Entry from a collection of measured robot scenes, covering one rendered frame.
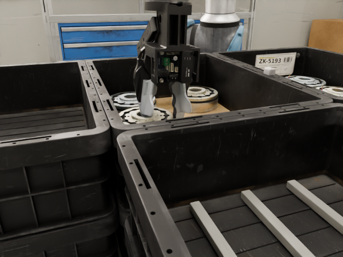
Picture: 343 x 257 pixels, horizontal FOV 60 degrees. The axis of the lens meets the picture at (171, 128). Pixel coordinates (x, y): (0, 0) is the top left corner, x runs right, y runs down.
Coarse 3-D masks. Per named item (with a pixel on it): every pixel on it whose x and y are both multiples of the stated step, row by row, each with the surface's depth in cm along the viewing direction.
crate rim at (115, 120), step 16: (240, 64) 61; (96, 80) 49; (272, 80) 50; (320, 96) 41; (112, 112) 36; (224, 112) 36; (240, 112) 36; (256, 112) 36; (112, 128) 32; (128, 128) 31; (112, 144) 33
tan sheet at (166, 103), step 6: (156, 102) 70; (162, 102) 70; (168, 102) 70; (162, 108) 66; (168, 108) 66; (216, 108) 66; (222, 108) 66; (186, 114) 63; (192, 114) 63; (198, 114) 63; (204, 114) 63
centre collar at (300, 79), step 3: (297, 78) 76; (300, 78) 77; (303, 78) 77; (306, 78) 76; (309, 78) 76; (312, 78) 76; (297, 81) 75; (300, 81) 74; (303, 81) 74; (306, 81) 73; (309, 81) 73; (312, 81) 74
